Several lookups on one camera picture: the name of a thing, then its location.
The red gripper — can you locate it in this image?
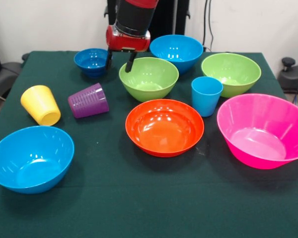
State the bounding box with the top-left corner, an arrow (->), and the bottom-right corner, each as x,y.
105,24 -> 151,73

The pink bowl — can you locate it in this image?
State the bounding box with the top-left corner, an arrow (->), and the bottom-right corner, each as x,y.
217,93 -> 298,170

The light blue bowl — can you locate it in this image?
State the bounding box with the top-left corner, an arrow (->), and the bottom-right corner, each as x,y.
149,34 -> 204,75
0,125 -> 75,195

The dark green table cloth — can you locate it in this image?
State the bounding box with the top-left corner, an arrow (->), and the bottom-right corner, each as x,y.
0,51 -> 298,238

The light blue cup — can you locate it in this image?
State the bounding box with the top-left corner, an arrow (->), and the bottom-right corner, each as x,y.
191,76 -> 224,118

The purple cup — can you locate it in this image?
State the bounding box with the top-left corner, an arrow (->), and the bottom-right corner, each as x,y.
68,82 -> 110,119

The green bowl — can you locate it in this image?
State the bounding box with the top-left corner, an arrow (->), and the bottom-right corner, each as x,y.
201,53 -> 262,98
118,57 -> 180,103

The yellow cup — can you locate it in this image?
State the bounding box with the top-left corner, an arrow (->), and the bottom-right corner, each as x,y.
20,85 -> 62,126

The orange bowl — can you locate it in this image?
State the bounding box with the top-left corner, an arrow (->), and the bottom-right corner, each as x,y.
125,99 -> 205,158

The black wall cable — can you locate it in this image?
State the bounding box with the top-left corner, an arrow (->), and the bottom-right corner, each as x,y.
203,0 -> 215,52

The small dark blue bowl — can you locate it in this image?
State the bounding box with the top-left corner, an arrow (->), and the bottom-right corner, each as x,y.
74,48 -> 110,78

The black pedestal leg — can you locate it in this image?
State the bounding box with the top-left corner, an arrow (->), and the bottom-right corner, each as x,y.
277,57 -> 298,94
0,61 -> 23,100

